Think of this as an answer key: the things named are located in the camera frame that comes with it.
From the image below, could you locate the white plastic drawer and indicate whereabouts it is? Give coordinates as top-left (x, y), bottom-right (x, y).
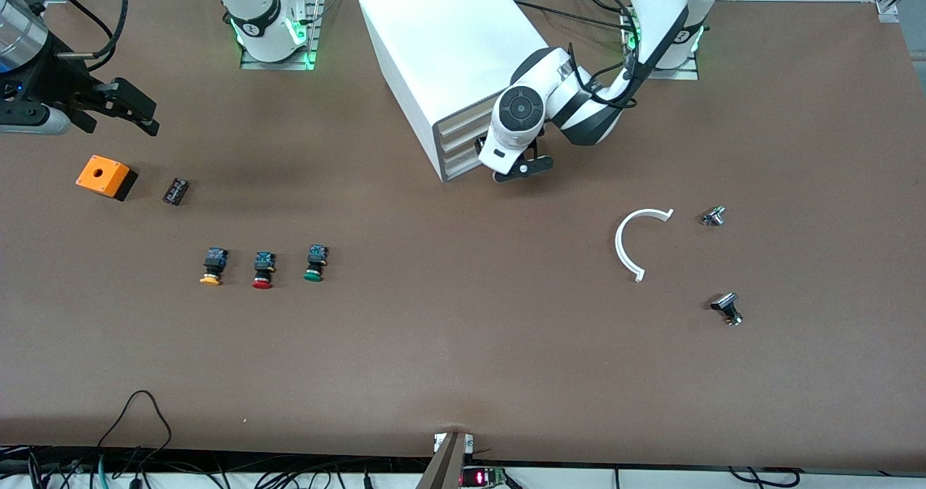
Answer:
top-left (442, 142), bottom-right (484, 176)
top-left (436, 97), bottom-right (507, 135)
top-left (439, 122), bottom-right (484, 156)

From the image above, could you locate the green mushroom push button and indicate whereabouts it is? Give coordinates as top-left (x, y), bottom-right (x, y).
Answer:
top-left (303, 244), bottom-right (330, 283)

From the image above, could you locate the white drawer cabinet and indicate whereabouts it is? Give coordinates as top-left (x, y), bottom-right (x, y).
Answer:
top-left (358, 0), bottom-right (562, 183)

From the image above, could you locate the yellow mushroom push button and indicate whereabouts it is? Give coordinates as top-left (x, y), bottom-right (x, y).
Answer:
top-left (199, 247), bottom-right (229, 286)

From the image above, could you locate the red mushroom push button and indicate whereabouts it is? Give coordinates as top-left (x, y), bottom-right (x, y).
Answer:
top-left (252, 252), bottom-right (276, 290)

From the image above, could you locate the small device with red light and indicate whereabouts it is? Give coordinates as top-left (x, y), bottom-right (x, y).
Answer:
top-left (461, 466), bottom-right (507, 488)

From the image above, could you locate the orange button enclosure box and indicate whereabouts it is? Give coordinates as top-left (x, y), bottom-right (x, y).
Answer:
top-left (75, 155), bottom-right (138, 202)

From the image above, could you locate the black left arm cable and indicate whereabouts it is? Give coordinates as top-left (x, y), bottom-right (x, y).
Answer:
top-left (572, 0), bottom-right (641, 110)

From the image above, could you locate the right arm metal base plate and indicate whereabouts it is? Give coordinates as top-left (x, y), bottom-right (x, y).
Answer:
top-left (240, 0), bottom-right (319, 70)

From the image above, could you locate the black cable behind cabinet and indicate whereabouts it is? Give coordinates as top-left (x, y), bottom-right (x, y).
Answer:
top-left (515, 0), bottom-right (630, 34)

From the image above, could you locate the white curved plastic bracket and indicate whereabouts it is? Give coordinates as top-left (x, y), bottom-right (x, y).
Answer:
top-left (615, 208), bottom-right (675, 283)

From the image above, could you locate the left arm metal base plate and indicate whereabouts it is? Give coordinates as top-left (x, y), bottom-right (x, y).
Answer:
top-left (624, 1), bottom-right (700, 80)

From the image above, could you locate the thin black looped cable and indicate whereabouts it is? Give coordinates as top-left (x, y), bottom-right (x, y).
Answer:
top-left (94, 390), bottom-right (173, 468)

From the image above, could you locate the small black knob switch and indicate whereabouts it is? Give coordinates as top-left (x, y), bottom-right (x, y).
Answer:
top-left (710, 293), bottom-right (744, 327)

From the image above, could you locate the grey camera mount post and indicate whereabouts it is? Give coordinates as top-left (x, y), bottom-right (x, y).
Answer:
top-left (416, 431), bottom-right (475, 489)

